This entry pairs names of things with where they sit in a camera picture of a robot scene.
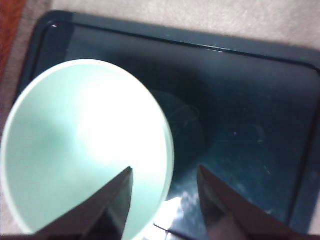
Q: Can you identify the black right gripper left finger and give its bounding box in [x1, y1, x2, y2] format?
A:
[0, 166, 133, 240]

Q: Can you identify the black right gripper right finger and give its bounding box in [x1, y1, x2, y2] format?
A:
[198, 164, 320, 240]

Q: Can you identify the teal ribbed bowl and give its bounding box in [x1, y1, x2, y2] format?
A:
[0, 58, 175, 240]

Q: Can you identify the dark rectangular tray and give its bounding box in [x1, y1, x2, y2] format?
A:
[18, 9, 320, 240]

